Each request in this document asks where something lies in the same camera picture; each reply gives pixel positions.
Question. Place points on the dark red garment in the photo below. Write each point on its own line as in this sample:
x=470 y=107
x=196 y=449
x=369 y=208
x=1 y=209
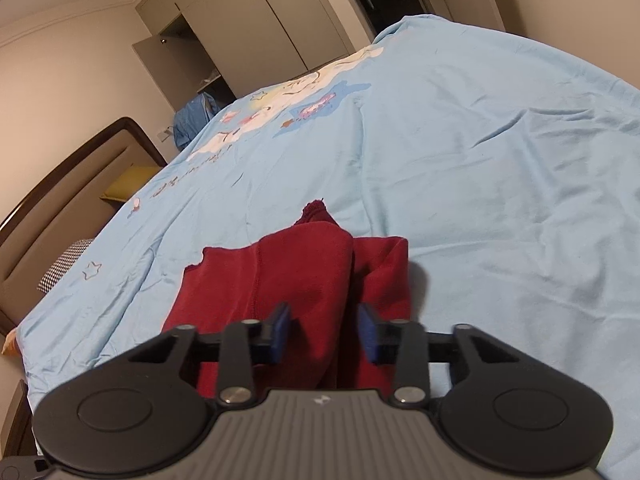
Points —
x=300 y=270

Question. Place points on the black white patterned pillow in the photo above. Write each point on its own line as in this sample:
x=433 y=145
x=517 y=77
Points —
x=62 y=265

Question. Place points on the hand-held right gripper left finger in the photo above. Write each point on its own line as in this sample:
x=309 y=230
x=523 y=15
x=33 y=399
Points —
x=277 y=334

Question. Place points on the padded wooden headboard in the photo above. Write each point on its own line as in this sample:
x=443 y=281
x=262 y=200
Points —
x=60 y=195

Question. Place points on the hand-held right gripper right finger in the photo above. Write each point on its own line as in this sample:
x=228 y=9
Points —
x=369 y=336

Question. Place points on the light blue printed blanket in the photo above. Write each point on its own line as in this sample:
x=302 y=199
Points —
x=475 y=160

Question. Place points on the blue cloth pile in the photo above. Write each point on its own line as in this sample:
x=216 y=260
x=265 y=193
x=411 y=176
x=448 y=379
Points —
x=192 y=120

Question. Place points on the white wardrobe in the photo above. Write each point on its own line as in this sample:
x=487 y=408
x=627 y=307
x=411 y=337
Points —
x=270 y=15

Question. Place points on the olive green pillow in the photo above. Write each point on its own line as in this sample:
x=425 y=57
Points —
x=130 y=185

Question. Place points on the white wall switch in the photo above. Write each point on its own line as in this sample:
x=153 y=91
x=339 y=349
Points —
x=164 y=134

